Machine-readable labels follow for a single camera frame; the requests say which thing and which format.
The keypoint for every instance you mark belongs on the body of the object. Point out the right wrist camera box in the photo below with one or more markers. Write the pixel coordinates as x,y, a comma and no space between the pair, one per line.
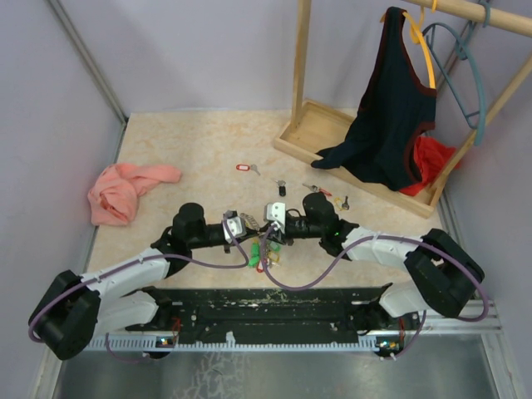
275,214

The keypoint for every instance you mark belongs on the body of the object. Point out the key with black fob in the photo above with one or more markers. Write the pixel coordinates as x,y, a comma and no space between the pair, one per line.
281,184

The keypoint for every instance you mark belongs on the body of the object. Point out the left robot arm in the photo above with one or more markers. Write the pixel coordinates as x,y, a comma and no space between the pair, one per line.
75,308

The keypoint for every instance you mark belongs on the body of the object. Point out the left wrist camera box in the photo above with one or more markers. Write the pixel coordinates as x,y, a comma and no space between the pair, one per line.
233,226

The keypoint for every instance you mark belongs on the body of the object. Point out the yellow clothes hanger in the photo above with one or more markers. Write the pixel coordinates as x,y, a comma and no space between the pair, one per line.
417,38

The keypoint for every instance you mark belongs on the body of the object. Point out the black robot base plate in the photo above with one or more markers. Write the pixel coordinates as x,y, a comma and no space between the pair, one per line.
272,318

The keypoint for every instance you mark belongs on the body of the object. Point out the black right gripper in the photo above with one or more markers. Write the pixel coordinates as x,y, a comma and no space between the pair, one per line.
278,235

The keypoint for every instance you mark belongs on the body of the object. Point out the blue-grey clothes hanger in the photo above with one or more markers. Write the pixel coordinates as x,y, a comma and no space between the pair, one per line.
461,75

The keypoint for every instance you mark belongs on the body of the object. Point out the large keyring with coloured tags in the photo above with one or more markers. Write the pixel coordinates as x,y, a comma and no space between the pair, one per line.
263,255

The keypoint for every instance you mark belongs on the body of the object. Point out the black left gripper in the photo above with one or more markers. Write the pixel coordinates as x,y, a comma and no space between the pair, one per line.
249,233

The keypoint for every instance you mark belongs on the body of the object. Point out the grey wall corner rail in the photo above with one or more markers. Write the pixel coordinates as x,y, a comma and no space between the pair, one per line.
87,60

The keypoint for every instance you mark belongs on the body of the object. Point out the key with long red tag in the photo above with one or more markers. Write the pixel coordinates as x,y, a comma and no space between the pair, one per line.
317,189

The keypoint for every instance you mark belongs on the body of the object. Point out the pink crumpled cloth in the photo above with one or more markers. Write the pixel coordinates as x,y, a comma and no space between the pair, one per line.
114,198

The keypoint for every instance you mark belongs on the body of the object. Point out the dark navy tank top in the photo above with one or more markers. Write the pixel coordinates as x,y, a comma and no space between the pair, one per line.
396,109

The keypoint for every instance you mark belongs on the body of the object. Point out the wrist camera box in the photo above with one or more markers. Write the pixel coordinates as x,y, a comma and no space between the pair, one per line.
233,226
275,214

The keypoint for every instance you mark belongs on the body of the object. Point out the key with yellow ring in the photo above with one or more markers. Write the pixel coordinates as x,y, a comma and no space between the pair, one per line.
342,203

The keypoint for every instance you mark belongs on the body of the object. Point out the red cloth in rack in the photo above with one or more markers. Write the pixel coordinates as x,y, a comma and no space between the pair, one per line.
430,157

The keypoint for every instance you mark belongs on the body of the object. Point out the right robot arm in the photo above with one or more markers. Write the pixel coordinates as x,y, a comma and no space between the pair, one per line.
443,276

